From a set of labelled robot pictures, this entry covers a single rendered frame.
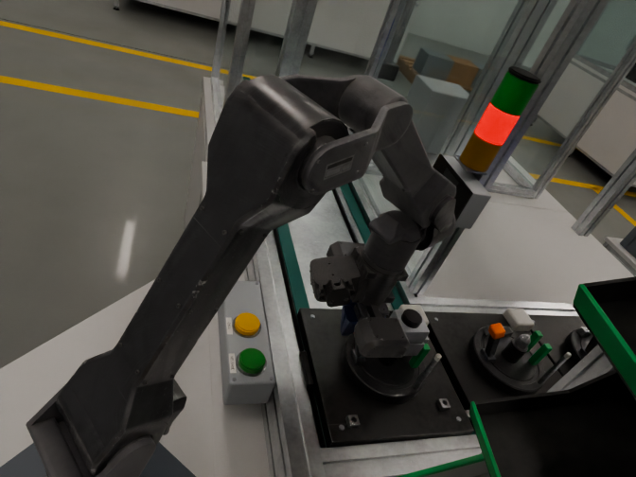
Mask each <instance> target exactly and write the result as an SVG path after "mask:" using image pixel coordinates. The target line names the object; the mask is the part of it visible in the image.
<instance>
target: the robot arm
mask: <svg viewBox="0 0 636 477"><path fill-rule="evenodd" d="M412 117H413V107H412V106H411V105H410V104H408V100H407V99H406V98H405V97H404V96H402V95H401V94H399V93H397V92H396V91H394V90H393V89H391V88H389V87H388V86H386V85H385V84H383V83H381V82H380V81H378V80H376V79H374V78H373V77H371V76H367V75H364V76H363V75H352V76H348V77H343V78H332V77H320V76H310V75H299V74H294V75H288V76H283V77H278V76H275V75H261V76H258V77H256V78H254V79H250V80H247V79H245V80H243V81H242V82H241V83H240V84H239V85H238V86H237V87H236V88H235V89H234V91H233V92H232V93H231V95H230V96H229V97H228V99H227V100H226V102H225V104H224V106H223V109H222V111H221V115H220V118H219V120H218V122H217V125H216V127H215V130H214V131H213V134H212V136H211V139H210V141H209V144H208V154H207V179H206V192H205V195H204V197H203V200H202V202H201V204H200V205H199V207H198V209H197V210H196V212H195V214H194V215H193V217H192V219H191V220H190V222H189V224H188V225H187V227H186V229H185V231H184V232H183V234H182V235H181V237H180V239H179V240H178V242H177V244H176V245H175V247H174V249H173V250H172V252H171V254H170V255H169V257H168V260H167V261H166V263H165V265H164V266H163V268H162V270H161V271H160V273H159V274H158V275H157V277H156V279H155V280H154V282H153V284H152V285H151V287H150V289H149V291H148V293H147V295H146V296H145V298H144V300H143V301H142V303H141V305H140V306H139V308H138V310H137V311H136V313H135V315H134V316H133V318H132V319H131V321H130V323H129V325H128V326H127V328H126V330H125V331H124V333H123V335H122V336H121V338H120V340H119V341H118V343H117V344H116V346H115V347H114V349H112V350H109V351H107V352H104V353H102V354H99V355H97V356H95V357H93V358H90V359H88V360H85V361H84V362H83V363H82V364H81V366H80V367H79V368H78V370H77V371H76V372H75V374H74V375H73V376H72V377H71V379H70V380H69V381H68V382H67V383H66V384H65V385H64V386H63V388H62V389H61V390H60V391H59V392H58V393H57V394H56V395H55V396H54V397H53V398H52V399H50V400H49V401H48V402H47V403H46V404H45V406H44V407H43V408H42V409H41V410H40V411H39V412H38V413H37V414H36V415H34V416H33V417H32V418H31V419H30V420H29V421H28V422H27V423H26V427H27V429H28V431H29V433H30V436H31V438H32V440H33V442H34V445H35V447H36V449H37V451H38V453H39V455H40V457H41V459H42V461H43V464H44V467H45V472H46V476H45V477H139V476H140V474H141V472H142V471H143V469H144V468H145V466H146V464H147V463H148V462H149V460H150V458H151V456H152V455H153V453H154V451H155V449H156V445H157V443H158V442H159V441H160V439H161V437H162V435H166V434H168V432H169V428H170V426H171V424H172V422H173V421H174V420H175V418H176V417H177V416H178V415H179V413H180V412H181V411H182V410H183V409H184V408H185V405H186V395H185V393H184V392H183V390H182V389H181V387H180V386H179V384H178V383H177V381H176V380H175V379H174V377H175V375H176V373H177V372H178V370H179V369H180V367H181V366H182V364H183V363H184V361H185V360H186V358H187V356H188V355H189V353H190V352H191V350H192V349H193V347H194V346H195V344H196V343H197V342H198V340H199V339H200V337H201V336H202V334H203V332H204V331H205V329H206V328H207V326H208V325H209V323H210V322H211V320H212V319H213V317H214V316H215V314H216V313H217V311H218V310H219V308H220V306H221V304H222V303H223V301H224V300H225V298H226V297H227V295H228V294H229V292H230V291H231V290H232V289H233V287H234V286H235V284H236V283H237V281H238V280H239V278H240V276H241V275H242V273H243V271H244V270H245V268H246V267H247V265H248V264H249V262H250V261H251V259H252V258H253V256H254V255H255V253H256V251H257V250H258V248H259V247H260V245H261V244H262V242H263V241H264V239H265V238H266V237H267V236H268V234H269V233H270V232H271V231H272V230H274V229H275V228H277V227H279V226H282V225H284V224H286V223H288V222H291V221H294V220H296V219H299V218H301V217H303V216H305V215H307V214H308V213H310V212H311V210H312V209H313V208H314V207H315V206H316V204H318V203H319V202H320V200H321V199H322V198H323V197H324V196H325V194H326V193H327V192H329V191H330V190H332V189H335V188H337V187H339V186H343V185H345V184H348V183H350V182H353V181H355V180H357V179H360V178H361V177H362V176H363V175H364V174H365V172H366V171H367V168H368V166H369V164H370V162H371V159H372V160H373V162H374V163H375V165H376V166H377V167H378V169H379V170H380V172H381V173H382V176H383V177H382V179H381V180H380V189H381V192H382V195H383V197H384V198H385V199H386V200H387V201H389V202H390V203H392V204H393V205H394V206H395V207H397V208H398V209H399V210H401V211H397V210H392V211H388V212H385V213H382V214H380V216H379V217H377V218H375V219H373V220H371V221H370V222H369V223H368V227H369V228H370V229H371V230H372V232H371V234H370V236H369V238H368V240H367V242H366V244H364V243H355V242H346V241H336V242H334V243H333V244H331V245H330V246H329V248H328V251H327V257H321V258H315V259H314V260H312V261H311V262H310V265H309V266H310V270H309V272H310V285H311V286H312V289H313V293H314V297H315V299H316V300H317V301H319V302H327V305H328V306H329V307H331V308H332V307H338V306H343V308H342V319H341V327H340V331H341V334H342V335H344V336H347V335H349V334H351V333H353V332H354V337H355V340H356V343H357V346H358V349H359V351H360V354H362V355H363V356H364V357H365V358H402V356H403V355H404V354H405V352H406V351H407V349H408V348H409V346H410V342H409V340H408V338H407V336H406V333H405V331H404V329H403V327H402V325H401V322H400V321H399V319H398V318H386V316H385V315H388V314H389V313H390V311H389V309H388V307H387V305H386V303H393V302H394V300H395V296H394V294H393V292H392V289H393V288H394V287H395V285H396V283H397V281H406V279H407V278H408V276H409V275H408V274H407V272H406V270H405V267H406V265H407V264H408V262H409V260H410V258H411V257H412V255H413V253H414V252H415V250H419V251H422V250H425V249H427V248H429V247H431V246H433V245H435V244H436V243H438V242H440V241H442V240H444V239H447V238H448V237H450V236H451V235H452V234H453V232H454V231H455V225H456V218H455V215H454V208H455V203H456V199H454V197H455V195H456V186H455V185H454V184H453V183H452V182H451V181H450V180H449V179H447V178H446V177H445V176H443V175H442V174H441V173H440V172H438V171H437V170H436V169H434V168H433V167H432V165H431V163H430V160H429V158H428V155H427V153H426V151H425V149H424V147H423V144H422V142H421V140H420V137H419V135H418V133H417V130H416V128H415V124H414V122H413V120H412ZM346 125H347V126H348V127H349V128H350V130H351V131H352V132H353V133H354V134H351V135H349V133H348V129H347V126H346Z"/></svg>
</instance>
